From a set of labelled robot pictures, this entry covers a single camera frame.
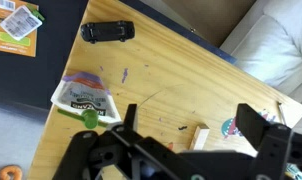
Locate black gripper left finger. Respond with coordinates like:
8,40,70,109
52,103,179,180

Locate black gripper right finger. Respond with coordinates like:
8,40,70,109
236,103,302,180

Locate small wooden block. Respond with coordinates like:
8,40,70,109
189,124,211,151

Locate colourful sticker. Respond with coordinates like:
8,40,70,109
220,109,279,140

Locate thin pen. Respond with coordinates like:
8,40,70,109
277,101,287,126

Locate wooden table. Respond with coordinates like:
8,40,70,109
26,0,302,180

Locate grey couch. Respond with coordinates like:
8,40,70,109
220,0,302,134

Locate black remote control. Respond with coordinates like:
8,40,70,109
80,20,136,44

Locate orange book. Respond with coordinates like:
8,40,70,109
0,0,40,58

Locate small white pouch green cap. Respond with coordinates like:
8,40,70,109
0,3,45,42

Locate orange ring toy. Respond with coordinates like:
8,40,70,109
0,165,24,180

